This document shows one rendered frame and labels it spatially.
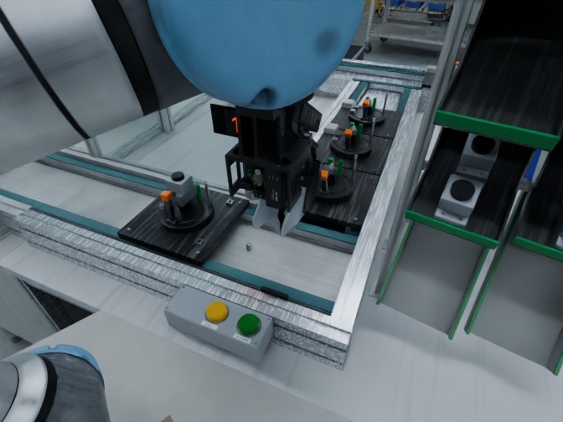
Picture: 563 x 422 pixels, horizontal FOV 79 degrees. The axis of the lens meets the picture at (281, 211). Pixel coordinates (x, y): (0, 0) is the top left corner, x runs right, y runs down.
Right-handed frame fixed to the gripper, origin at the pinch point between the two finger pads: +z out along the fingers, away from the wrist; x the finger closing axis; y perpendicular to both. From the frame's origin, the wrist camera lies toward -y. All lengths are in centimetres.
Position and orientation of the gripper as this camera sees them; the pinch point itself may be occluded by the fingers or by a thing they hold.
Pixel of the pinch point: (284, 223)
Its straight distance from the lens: 46.7
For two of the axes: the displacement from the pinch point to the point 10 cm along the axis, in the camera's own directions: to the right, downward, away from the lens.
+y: -3.9, 5.9, -7.1
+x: 9.2, 2.5, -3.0
